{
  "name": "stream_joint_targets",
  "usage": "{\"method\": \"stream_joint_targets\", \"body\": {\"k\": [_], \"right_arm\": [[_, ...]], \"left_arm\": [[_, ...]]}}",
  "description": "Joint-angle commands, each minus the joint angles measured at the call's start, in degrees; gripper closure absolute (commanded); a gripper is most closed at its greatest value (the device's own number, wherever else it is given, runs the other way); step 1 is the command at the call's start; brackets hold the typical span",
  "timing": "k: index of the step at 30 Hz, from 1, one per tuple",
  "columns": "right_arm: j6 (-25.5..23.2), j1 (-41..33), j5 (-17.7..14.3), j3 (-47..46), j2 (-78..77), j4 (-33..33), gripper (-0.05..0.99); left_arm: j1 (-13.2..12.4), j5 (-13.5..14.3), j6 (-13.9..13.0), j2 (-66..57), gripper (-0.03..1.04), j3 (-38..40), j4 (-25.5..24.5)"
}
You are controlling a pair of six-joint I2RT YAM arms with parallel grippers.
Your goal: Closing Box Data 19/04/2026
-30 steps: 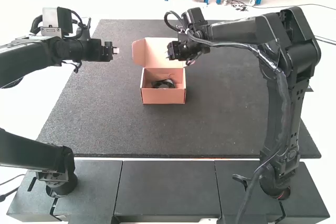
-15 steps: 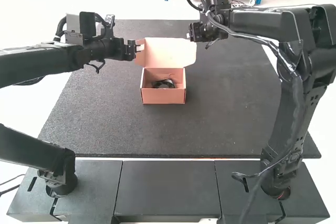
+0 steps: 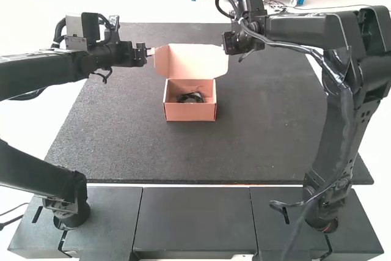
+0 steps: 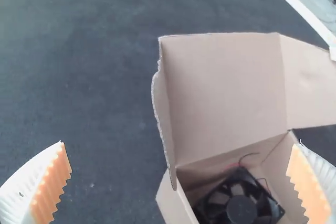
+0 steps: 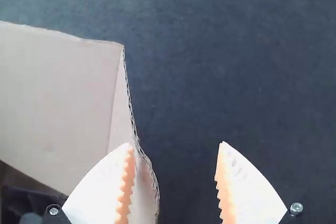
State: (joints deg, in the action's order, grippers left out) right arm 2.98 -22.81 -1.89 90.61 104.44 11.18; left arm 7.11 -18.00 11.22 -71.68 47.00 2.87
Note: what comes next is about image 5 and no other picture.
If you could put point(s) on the black mat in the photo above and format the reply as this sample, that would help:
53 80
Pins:
223 64

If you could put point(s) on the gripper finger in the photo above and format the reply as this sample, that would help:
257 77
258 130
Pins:
244 190
99 192

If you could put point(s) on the cardboard box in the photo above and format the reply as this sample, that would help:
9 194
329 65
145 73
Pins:
57 98

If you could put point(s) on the black square fan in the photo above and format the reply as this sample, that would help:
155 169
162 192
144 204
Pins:
23 200

